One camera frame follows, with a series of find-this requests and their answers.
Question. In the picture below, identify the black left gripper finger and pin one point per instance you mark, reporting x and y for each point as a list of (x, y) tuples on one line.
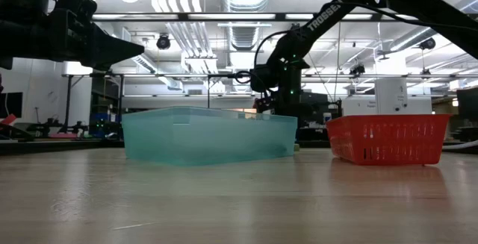
[(112, 50)]

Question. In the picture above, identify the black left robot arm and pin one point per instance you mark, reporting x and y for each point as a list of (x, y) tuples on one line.
[(22, 31)]

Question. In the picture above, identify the teal translucent plastic bin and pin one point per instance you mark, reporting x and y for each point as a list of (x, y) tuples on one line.
[(209, 136)]

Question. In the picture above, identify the black monitor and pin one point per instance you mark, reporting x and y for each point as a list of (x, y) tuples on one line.
[(9, 104)]

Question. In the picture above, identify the white device box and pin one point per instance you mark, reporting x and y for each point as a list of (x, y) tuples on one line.
[(390, 94)]

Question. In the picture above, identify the red plastic mesh basket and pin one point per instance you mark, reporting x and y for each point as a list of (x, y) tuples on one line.
[(388, 139)]

